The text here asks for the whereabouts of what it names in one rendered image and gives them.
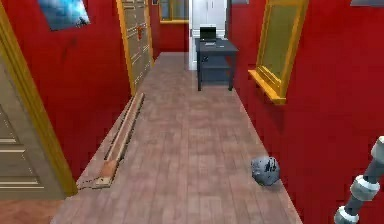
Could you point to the black laptop computer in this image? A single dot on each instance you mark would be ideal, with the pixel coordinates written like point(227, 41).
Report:
point(208, 35)

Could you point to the dark grey side table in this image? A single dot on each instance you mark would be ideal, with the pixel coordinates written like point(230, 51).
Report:
point(215, 56)

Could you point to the wooden baseball bat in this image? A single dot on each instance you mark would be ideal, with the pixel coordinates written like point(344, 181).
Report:
point(120, 140)

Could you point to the grey soccer ball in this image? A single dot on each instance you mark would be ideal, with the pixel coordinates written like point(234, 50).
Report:
point(265, 170)

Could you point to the white cupboard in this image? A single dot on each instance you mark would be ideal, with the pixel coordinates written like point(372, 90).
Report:
point(207, 16)

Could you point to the yellow framed window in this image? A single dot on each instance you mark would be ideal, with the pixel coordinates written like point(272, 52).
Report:
point(279, 46)
point(173, 10)

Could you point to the blue framed picture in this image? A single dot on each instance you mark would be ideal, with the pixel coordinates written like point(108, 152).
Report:
point(64, 12)

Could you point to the grey framed picture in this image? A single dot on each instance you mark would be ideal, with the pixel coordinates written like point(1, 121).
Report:
point(367, 2)

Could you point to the beige door yellow frame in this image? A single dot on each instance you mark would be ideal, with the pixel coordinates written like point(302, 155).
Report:
point(23, 133)
point(136, 40)

